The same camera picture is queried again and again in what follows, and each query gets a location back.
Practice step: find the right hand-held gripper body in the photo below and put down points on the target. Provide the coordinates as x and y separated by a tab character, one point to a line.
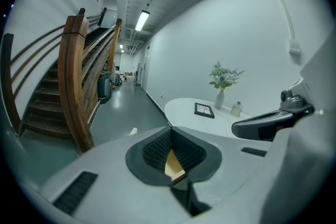
302	160

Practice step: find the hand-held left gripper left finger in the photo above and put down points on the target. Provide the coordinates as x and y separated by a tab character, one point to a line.
105	178

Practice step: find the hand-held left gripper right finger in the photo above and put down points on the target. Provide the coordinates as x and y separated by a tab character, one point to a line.
236	178

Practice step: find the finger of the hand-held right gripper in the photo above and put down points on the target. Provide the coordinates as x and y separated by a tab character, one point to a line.
257	127

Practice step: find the white ceramic vase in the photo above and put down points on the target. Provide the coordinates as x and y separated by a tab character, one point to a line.
219	101

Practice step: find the blue and white flower bouquet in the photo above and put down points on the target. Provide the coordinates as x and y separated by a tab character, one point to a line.
224	77

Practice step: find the dark grey floor cleaning machine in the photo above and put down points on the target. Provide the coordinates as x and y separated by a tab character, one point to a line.
104	87

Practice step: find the brown wooden staircase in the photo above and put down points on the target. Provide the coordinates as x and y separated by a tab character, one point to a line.
72	81

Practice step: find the ceiling air vent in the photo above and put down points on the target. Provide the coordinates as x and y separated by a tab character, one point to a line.
127	34

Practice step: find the right gripper grey camera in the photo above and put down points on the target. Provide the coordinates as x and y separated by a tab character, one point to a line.
288	98

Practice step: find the black picture frame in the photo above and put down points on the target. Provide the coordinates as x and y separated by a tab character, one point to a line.
204	110

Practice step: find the white wall junction box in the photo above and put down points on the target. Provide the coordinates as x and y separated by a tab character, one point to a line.
294	46

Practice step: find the white wall conduit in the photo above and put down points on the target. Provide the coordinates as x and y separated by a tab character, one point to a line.
286	5

